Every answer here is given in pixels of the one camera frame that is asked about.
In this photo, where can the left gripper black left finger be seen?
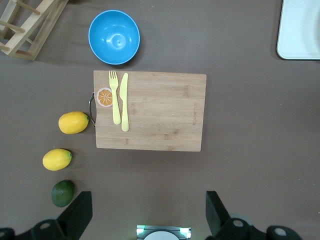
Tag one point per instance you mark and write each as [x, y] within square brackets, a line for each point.
[75, 217]

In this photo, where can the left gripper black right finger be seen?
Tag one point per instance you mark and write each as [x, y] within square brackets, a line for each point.
[220, 222]

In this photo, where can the green avocado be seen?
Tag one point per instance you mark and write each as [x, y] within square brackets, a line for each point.
[63, 193]

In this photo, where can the brown table cover sheet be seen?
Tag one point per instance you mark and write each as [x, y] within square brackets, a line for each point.
[225, 162]

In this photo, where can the yellow lemon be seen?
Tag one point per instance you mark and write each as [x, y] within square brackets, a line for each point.
[73, 122]
[57, 160]

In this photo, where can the yellow plastic fork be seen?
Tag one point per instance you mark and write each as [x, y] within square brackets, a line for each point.
[115, 105]

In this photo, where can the yellow plastic knife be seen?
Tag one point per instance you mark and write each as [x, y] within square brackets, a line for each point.
[124, 105]

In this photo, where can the orange slice sticker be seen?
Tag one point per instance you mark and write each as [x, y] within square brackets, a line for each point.
[103, 98]

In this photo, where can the bamboo cutting board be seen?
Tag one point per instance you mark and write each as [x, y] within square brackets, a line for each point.
[162, 112]

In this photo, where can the blue bowl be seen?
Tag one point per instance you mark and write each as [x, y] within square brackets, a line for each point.
[114, 37]

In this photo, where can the wooden cup rack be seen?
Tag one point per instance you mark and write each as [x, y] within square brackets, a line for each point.
[37, 27]

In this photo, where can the cream bear print tray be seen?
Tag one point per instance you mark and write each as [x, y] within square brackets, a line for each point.
[297, 27]

